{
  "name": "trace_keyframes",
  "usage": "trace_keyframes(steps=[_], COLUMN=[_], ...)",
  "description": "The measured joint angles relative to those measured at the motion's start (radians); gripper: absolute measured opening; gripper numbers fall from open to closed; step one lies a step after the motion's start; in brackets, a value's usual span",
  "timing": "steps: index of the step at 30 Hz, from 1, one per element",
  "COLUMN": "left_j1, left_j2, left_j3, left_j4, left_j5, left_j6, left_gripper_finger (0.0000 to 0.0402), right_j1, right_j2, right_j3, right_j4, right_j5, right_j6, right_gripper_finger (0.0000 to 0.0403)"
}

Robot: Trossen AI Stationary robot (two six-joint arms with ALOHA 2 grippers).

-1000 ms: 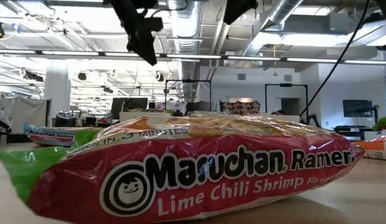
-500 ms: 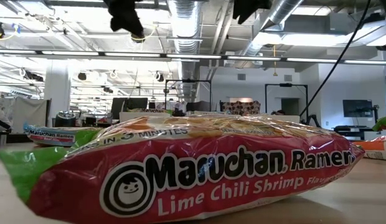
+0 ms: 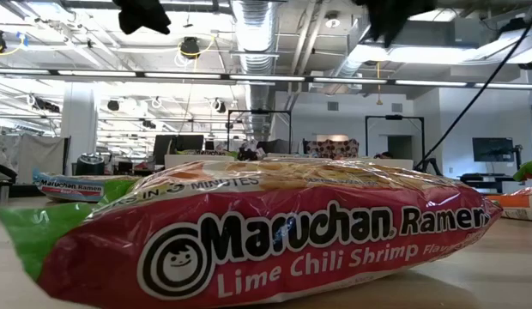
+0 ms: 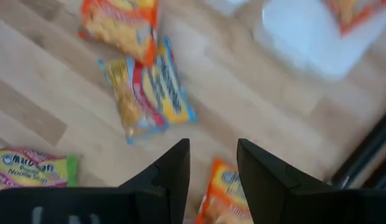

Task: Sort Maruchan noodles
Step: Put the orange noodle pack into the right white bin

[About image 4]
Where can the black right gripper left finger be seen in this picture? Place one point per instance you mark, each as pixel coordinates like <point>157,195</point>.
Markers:
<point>177,174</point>

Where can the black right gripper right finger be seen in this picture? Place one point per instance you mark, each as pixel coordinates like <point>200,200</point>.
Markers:
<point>261,177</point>

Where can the orange Maruchan ramen pack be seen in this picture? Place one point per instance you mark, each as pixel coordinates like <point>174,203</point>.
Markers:
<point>118,28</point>
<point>351,15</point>
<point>224,193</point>

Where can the blue Maruchan ramen pack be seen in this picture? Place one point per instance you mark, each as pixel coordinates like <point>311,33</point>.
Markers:
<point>155,93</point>

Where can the green Maruchan ramen pack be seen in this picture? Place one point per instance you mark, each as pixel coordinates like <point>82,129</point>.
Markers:
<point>31,169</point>

